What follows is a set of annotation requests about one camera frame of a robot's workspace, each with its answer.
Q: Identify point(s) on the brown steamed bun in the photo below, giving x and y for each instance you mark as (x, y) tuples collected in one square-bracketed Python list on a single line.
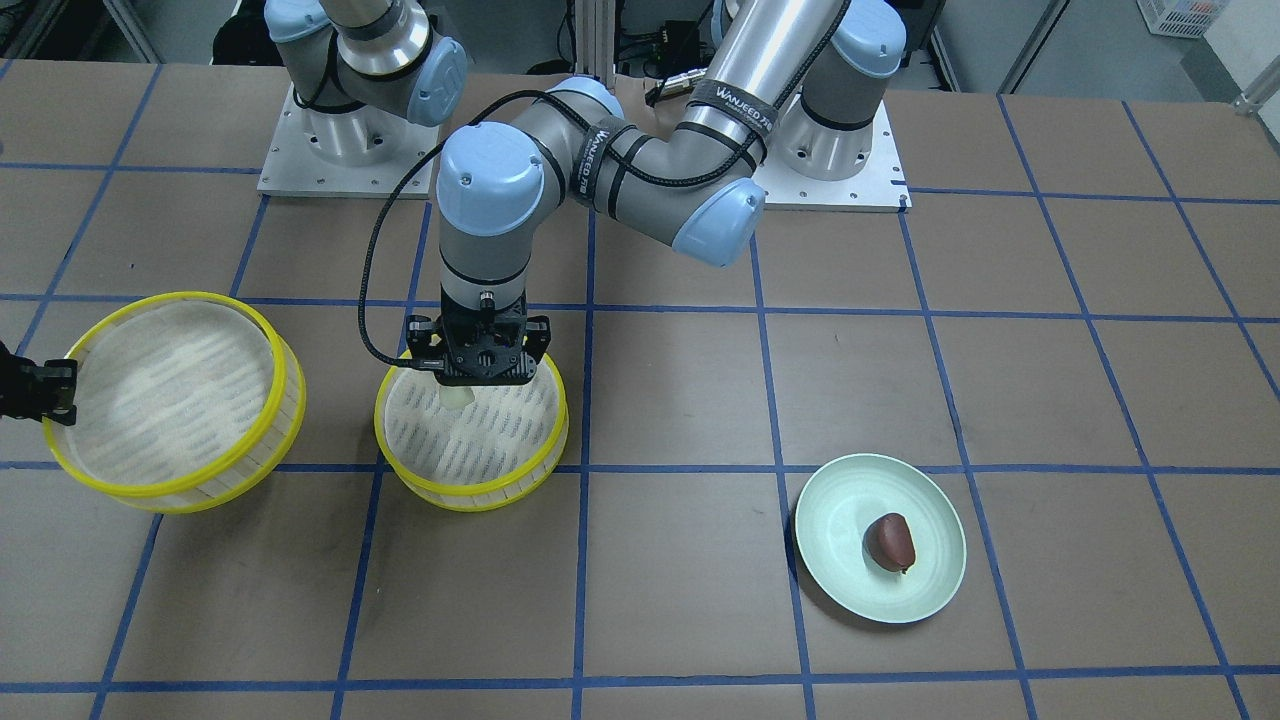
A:
[(890, 544)]

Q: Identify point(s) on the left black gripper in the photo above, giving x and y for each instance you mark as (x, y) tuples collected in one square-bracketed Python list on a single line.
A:
[(421, 338)]

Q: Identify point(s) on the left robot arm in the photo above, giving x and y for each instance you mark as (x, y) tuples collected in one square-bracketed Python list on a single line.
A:
[(794, 84)]

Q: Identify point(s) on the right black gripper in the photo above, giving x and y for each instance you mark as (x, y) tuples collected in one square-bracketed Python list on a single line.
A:
[(38, 389)]

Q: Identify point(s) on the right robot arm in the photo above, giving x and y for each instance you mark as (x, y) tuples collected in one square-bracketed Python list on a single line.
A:
[(344, 57)]

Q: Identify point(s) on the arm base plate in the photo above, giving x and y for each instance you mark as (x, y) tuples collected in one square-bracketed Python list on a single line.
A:
[(357, 155), (810, 167)]

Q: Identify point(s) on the yellow steamer basket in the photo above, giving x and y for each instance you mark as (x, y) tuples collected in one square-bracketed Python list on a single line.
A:
[(478, 457), (186, 462)]

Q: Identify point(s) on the light green plate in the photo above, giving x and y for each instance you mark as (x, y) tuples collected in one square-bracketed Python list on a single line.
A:
[(838, 503)]

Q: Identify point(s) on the brown paper table cover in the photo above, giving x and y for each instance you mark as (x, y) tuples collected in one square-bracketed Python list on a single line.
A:
[(1073, 333)]

